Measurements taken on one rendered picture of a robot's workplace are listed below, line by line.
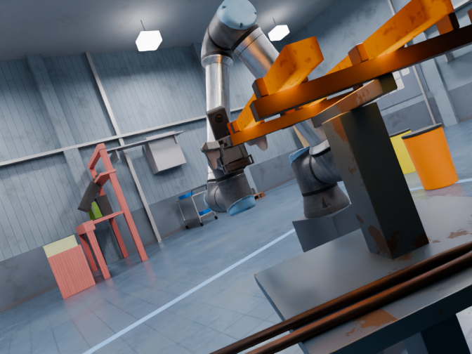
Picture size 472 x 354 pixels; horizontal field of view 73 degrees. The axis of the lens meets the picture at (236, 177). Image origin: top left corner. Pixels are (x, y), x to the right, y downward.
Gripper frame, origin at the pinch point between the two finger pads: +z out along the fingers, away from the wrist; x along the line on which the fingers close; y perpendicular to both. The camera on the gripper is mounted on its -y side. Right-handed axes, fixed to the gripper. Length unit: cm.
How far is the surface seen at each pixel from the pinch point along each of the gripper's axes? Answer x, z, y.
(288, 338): 9.0, 32.7, 25.4
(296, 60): 0.7, 39.2, 0.7
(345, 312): 2.5, 33.0, 25.4
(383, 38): -10.8, 35.4, 0.3
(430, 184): -216, -230, 89
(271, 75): 1.2, 33.8, -0.1
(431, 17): -11.3, 40.8, 1.3
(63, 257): 233, -478, 35
